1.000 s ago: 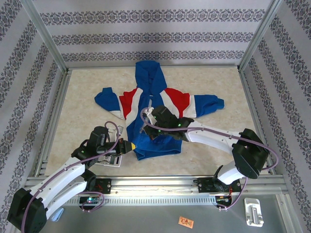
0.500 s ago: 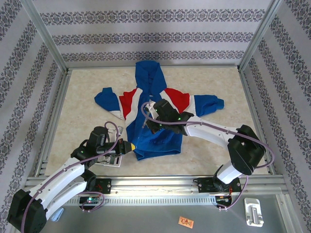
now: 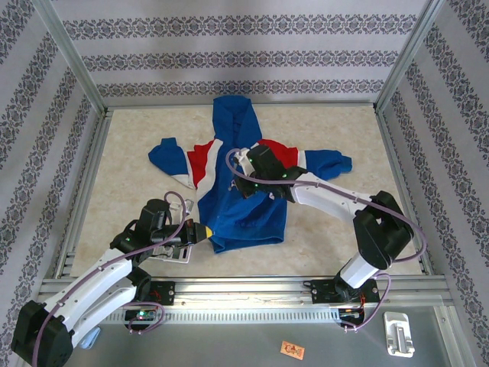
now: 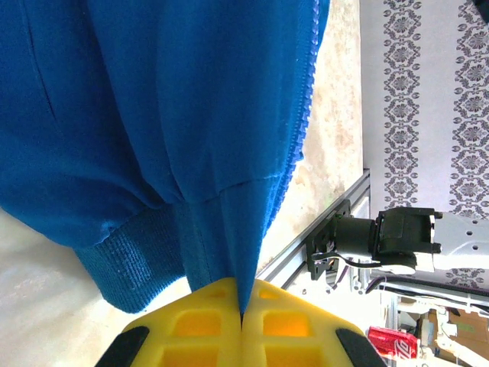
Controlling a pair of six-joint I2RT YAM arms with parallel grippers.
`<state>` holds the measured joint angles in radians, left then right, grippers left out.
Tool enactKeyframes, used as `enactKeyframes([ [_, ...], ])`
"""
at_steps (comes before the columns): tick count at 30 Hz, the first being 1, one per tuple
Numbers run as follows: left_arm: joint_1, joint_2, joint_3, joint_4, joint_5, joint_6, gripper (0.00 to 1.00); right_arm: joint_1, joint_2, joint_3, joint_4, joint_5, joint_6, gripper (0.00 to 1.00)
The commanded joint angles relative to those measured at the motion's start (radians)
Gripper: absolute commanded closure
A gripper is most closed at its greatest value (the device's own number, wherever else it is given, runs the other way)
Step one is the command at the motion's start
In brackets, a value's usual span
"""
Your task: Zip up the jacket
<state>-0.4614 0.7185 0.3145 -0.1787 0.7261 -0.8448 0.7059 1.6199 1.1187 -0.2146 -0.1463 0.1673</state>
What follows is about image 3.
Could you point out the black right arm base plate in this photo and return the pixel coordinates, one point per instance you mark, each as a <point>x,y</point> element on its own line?
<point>322,290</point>

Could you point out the aluminium frame post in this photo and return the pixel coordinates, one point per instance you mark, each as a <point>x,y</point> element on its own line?
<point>67,53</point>
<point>410,53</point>

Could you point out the circuit board with green light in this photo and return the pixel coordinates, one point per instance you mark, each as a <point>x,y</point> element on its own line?
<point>142,314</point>

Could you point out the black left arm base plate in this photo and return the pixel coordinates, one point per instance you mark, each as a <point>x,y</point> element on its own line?
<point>162,293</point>

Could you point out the orange printed card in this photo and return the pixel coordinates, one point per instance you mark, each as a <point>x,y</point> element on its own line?
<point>292,350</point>

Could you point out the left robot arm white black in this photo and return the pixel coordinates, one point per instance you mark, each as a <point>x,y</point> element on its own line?
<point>95,283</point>

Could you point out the blue red white zip jacket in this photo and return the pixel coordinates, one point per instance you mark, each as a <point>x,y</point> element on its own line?
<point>237,214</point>

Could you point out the white plastic holder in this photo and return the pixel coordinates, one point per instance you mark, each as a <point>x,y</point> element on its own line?
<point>399,334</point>

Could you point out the white calculator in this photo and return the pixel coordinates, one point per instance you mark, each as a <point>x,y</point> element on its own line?
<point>177,254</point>

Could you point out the light blue plastic object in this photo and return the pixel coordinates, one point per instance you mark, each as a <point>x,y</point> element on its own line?
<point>93,338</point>

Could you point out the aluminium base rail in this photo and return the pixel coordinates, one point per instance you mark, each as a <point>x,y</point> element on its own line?
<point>244,290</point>

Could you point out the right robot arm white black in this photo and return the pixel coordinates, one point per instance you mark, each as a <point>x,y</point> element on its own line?
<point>336,195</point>

